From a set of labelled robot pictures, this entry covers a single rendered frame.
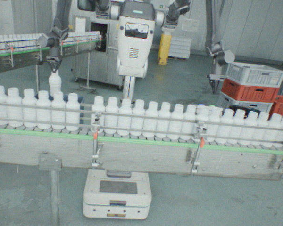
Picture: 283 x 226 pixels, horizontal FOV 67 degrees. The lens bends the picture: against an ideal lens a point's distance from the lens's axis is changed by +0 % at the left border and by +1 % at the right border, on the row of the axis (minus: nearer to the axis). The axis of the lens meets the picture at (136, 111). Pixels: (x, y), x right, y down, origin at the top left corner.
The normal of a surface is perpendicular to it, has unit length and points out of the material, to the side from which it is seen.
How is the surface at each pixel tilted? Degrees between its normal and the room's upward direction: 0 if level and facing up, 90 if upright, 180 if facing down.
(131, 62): 90
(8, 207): 0
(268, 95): 90
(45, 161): 90
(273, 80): 90
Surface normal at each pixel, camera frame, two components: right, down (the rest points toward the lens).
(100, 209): 0.07, 0.40
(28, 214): 0.13, -0.91
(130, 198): 0.15, -0.58
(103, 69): -0.25, 0.36
